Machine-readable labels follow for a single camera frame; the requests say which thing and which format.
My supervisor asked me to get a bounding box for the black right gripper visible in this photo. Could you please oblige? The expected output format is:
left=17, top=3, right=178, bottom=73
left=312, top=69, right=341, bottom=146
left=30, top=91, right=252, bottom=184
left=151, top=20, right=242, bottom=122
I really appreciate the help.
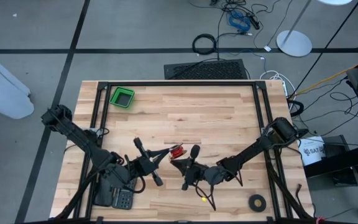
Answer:
left=170, top=144, right=211, bottom=191

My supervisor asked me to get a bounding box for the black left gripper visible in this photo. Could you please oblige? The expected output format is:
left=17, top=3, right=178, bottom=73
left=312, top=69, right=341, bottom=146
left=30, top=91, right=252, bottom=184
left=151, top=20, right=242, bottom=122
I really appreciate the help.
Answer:
left=128, top=137, right=175, bottom=187

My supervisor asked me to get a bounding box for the red cord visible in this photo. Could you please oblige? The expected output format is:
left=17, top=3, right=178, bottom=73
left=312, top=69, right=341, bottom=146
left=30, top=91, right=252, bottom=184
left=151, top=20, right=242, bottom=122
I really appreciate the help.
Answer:
left=170, top=145, right=185, bottom=159

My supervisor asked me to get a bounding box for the black flat case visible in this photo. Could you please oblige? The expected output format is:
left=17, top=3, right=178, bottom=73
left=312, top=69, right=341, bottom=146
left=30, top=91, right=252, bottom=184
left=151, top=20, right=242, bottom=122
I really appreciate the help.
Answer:
left=93, top=177, right=114, bottom=207

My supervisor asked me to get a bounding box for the green square container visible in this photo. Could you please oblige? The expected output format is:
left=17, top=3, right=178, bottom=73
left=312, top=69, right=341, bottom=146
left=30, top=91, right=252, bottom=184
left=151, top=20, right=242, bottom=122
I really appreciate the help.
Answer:
left=109, top=86, right=135, bottom=109

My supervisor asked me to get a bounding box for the black tape roll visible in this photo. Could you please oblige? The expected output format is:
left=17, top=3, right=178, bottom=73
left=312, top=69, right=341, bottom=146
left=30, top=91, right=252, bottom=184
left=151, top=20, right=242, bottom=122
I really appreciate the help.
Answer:
left=248, top=194, right=267, bottom=213

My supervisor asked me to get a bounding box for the black floor mat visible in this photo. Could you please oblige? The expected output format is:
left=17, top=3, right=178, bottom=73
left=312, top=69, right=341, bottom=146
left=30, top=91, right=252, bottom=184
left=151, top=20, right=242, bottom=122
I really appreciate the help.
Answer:
left=163, top=58, right=249, bottom=80

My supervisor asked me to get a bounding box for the black equipment table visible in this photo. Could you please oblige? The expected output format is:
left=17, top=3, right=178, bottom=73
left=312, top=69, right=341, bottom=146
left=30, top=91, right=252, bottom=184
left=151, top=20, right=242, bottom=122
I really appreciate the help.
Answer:
left=303, top=135, right=358, bottom=215

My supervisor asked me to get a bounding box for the white trash bin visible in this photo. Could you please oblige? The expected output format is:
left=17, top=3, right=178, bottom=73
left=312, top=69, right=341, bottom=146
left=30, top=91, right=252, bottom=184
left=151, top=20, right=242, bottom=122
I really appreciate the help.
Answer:
left=0, top=43, right=35, bottom=120

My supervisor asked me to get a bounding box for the thin black diagonal pole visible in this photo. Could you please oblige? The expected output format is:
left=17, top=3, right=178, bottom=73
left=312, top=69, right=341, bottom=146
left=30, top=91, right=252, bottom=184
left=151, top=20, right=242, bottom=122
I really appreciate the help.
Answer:
left=287, top=0, right=358, bottom=98

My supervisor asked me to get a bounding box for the white round lamp head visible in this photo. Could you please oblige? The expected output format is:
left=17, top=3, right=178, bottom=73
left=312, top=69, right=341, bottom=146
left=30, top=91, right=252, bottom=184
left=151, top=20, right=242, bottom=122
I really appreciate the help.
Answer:
left=317, top=0, right=354, bottom=6

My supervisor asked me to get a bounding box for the black cable with yellow tag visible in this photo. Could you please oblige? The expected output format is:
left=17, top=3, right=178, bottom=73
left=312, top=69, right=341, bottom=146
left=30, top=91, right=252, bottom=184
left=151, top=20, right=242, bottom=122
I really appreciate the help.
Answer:
left=194, top=179, right=217, bottom=212

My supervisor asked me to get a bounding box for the black coiled floor cable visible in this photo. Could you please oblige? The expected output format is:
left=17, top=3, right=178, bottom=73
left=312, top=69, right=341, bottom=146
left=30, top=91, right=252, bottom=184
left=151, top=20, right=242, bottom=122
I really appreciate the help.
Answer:
left=192, top=33, right=219, bottom=56

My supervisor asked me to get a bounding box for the white power strip cable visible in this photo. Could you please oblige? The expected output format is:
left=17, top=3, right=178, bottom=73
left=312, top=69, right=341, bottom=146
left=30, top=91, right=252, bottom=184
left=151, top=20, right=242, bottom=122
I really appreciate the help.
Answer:
left=259, top=70, right=297, bottom=111

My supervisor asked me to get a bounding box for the blue coiled floor cable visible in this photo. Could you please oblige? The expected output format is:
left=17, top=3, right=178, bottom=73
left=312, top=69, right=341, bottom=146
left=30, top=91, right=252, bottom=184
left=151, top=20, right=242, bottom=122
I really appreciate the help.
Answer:
left=227, top=10, right=252, bottom=33

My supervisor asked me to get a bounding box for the yellow floor cable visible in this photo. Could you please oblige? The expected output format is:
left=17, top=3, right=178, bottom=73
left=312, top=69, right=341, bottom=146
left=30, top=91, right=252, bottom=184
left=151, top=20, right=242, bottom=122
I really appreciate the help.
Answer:
left=292, top=53, right=358, bottom=96

